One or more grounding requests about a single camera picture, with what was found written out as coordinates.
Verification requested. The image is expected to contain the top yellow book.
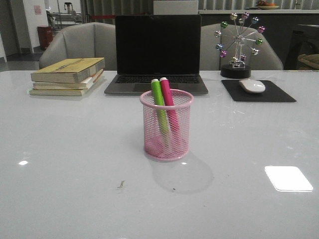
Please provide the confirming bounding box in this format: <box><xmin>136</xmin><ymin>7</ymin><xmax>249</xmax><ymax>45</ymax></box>
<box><xmin>31</xmin><ymin>57</ymin><xmax>105</xmax><ymax>83</ymax></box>

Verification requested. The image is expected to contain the right grey armchair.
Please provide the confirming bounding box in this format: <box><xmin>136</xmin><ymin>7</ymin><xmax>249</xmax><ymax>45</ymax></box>
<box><xmin>200</xmin><ymin>23</ymin><xmax>283</xmax><ymax>70</ymax></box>

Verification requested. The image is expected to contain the white box behind laptop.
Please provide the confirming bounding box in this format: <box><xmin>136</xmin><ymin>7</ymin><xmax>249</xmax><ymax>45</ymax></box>
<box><xmin>153</xmin><ymin>0</ymin><xmax>198</xmax><ymax>15</ymax></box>

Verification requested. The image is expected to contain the black mouse pad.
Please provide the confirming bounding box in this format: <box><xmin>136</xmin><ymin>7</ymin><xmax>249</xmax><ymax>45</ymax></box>
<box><xmin>221</xmin><ymin>79</ymin><xmax>298</xmax><ymax>103</ymax></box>

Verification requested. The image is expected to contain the fruit bowl on counter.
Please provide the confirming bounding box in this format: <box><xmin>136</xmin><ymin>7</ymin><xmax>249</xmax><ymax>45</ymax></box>
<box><xmin>256</xmin><ymin>0</ymin><xmax>279</xmax><ymax>10</ymax></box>

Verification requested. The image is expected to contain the ferris wheel desk toy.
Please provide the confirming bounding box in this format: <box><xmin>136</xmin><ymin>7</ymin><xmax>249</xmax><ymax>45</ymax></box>
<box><xmin>215</xmin><ymin>11</ymin><xmax>266</xmax><ymax>79</ymax></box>

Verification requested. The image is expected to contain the pink mesh pen holder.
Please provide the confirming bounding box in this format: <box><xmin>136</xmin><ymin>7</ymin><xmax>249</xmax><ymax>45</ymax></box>
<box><xmin>140</xmin><ymin>89</ymin><xmax>193</xmax><ymax>161</ymax></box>

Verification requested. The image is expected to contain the pink highlighter pen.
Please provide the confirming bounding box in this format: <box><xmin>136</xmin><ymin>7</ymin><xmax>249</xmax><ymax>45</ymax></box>
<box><xmin>159</xmin><ymin>76</ymin><xmax>181</xmax><ymax>155</ymax></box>

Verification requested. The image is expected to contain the grey open laptop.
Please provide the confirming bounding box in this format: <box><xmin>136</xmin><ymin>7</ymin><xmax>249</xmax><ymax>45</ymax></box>
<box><xmin>104</xmin><ymin>14</ymin><xmax>208</xmax><ymax>95</ymax></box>

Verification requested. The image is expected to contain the bottom beige book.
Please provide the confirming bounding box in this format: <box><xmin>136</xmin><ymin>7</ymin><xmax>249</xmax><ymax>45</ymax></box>
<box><xmin>29</xmin><ymin>79</ymin><xmax>99</xmax><ymax>96</ymax></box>

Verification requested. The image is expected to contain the green highlighter pen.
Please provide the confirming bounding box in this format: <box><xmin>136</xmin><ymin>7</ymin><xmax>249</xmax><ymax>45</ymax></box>
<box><xmin>151</xmin><ymin>78</ymin><xmax>171</xmax><ymax>150</ymax></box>

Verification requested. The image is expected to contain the middle beige book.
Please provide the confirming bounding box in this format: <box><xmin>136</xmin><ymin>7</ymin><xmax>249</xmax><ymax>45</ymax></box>
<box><xmin>33</xmin><ymin>69</ymin><xmax>104</xmax><ymax>90</ymax></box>

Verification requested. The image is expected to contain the white computer mouse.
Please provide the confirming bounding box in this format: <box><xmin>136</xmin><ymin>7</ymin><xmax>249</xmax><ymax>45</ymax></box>
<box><xmin>239</xmin><ymin>79</ymin><xmax>266</xmax><ymax>94</ymax></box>

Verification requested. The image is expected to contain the grey armchair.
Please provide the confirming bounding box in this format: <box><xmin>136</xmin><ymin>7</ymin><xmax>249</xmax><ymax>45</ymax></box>
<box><xmin>200</xmin><ymin>23</ymin><xmax>283</xmax><ymax>70</ymax></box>
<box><xmin>39</xmin><ymin>22</ymin><xmax>117</xmax><ymax>71</ymax></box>

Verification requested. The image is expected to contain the beige book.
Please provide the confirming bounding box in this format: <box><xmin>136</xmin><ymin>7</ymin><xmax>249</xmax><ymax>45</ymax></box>
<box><xmin>29</xmin><ymin>79</ymin><xmax>99</xmax><ymax>96</ymax></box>
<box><xmin>33</xmin><ymin>69</ymin><xmax>104</xmax><ymax>90</ymax></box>

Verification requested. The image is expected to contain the red bin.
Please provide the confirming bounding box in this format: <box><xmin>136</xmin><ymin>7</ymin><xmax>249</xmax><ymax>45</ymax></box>
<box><xmin>37</xmin><ymin>26</ymin><xmax>53</xmax><ymax>50</ymax></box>

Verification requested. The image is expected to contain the left grey armchair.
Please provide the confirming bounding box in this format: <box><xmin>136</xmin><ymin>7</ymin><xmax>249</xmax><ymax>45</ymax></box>
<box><xmin>39</xmin><ymin>22</ymin><xmax>117</xmax><ymax>71</ymax></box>

